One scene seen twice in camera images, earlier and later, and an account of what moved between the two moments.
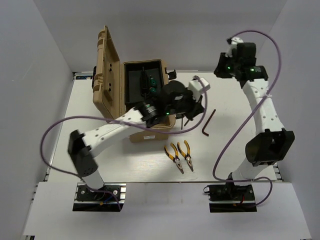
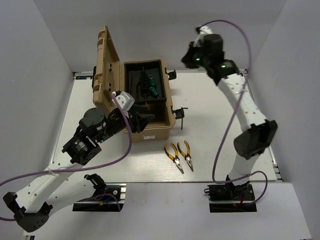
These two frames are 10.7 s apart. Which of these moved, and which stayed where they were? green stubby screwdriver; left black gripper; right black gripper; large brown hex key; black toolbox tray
Moved: left black gripper; right black gripper; large brown hex key
Stayed: green stubby screwdriver; black toolbox tray
